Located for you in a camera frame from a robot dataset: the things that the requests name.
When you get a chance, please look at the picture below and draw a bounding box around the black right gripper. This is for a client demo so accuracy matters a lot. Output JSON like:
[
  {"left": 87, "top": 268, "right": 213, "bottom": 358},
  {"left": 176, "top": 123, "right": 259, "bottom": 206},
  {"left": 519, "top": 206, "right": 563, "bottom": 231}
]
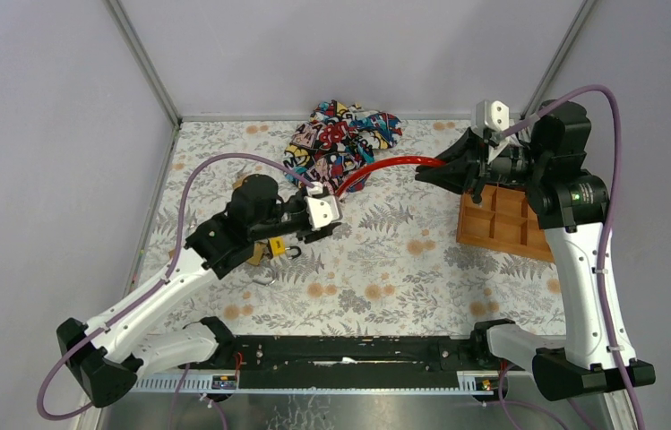
[{"left": 416, "top": 125, "right": 548, "bottom": 197}]

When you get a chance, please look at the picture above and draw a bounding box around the red cable lock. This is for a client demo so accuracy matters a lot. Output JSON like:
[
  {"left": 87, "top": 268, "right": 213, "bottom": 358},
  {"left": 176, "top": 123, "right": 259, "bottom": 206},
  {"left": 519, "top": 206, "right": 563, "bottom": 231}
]
[{"left": 335, "top": 155, "right": 446, "bottom": 198}]

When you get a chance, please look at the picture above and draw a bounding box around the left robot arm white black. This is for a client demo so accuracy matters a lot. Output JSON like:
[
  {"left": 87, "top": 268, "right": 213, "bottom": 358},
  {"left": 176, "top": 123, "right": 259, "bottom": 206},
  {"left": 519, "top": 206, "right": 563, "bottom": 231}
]
[{"left": 56, "top": 175, "right": 342, "bottom": 408}]

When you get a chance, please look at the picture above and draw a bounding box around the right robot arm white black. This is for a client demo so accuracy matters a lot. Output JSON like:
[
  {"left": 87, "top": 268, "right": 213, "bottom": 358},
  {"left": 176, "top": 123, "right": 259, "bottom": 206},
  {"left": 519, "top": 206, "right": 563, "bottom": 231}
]
[{"left": 415, "top": 101, "right": 657, "bottom": 400}]

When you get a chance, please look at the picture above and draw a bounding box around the yellow small padlock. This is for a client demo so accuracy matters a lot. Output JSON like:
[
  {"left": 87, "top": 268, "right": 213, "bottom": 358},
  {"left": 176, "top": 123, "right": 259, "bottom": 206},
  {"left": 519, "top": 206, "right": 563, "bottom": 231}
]
[{"left": 268, "top": 236, "right": 302, "bottom": 260}]

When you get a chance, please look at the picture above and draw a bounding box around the brass padlock near centre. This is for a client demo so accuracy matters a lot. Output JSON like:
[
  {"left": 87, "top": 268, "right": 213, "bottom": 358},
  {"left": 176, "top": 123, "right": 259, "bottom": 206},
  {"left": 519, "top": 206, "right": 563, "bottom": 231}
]
[{"left": 246, "top": 240, "right": 271, "bottom": 267}]

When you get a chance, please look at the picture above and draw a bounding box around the open steel shackle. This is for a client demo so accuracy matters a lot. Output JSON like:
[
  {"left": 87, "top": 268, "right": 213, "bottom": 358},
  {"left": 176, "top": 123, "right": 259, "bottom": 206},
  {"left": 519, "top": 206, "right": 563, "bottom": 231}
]
[{"left": 251, "top": 266, "right": 279, "bottom": 287}]

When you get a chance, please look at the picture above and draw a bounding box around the orange wooden compartment tray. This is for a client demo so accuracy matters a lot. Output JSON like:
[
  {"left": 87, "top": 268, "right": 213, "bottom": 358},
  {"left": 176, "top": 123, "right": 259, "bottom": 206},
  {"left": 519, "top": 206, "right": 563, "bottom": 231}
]
[{"left": 456, "top": 185, "right": 555, "bottom": 262}]

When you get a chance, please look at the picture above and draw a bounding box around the colourful comic print cloth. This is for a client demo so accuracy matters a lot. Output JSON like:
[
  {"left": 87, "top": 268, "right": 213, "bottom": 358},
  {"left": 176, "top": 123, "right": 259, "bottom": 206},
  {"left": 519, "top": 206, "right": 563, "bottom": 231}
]
[{"left": 282, "top": 99, "right": 403, "bottom": 192}]

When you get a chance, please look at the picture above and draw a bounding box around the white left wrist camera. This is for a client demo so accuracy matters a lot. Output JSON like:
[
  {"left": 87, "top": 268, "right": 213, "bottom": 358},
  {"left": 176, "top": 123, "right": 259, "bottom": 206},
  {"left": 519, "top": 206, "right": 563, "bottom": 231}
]
[{"left": 304, "top": 182, "right": 342, "bottom": 231}]

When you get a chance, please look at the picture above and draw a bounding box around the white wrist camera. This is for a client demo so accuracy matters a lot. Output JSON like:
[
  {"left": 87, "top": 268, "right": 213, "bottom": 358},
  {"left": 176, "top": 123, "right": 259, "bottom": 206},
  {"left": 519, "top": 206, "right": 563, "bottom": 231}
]
[
  {"left": 304, "top": 182, "right": 342, "bottom": 231},
  {"left": 471, "top": 99, "right": 510, "bottom": 164}
]

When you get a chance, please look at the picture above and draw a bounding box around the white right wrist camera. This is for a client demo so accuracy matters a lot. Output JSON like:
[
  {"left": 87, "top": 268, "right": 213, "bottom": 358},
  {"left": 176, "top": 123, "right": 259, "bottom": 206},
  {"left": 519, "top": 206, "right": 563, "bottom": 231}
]
[{"left": 471, "top": 99, "right": 510, "bottom": 164}]

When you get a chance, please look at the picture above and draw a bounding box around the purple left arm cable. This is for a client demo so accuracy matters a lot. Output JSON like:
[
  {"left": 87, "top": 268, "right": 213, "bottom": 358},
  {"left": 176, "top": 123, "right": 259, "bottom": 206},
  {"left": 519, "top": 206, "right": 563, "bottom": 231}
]
[{"left": 36, "top": 152, "right": 324, "bottom": 422}]

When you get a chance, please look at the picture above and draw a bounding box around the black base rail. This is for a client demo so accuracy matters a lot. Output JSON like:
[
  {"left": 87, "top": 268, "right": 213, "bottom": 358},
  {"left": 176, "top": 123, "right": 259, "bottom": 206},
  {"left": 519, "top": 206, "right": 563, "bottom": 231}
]
[{"left": 190, "top": 335, "right": 505, "bottom": 391}]

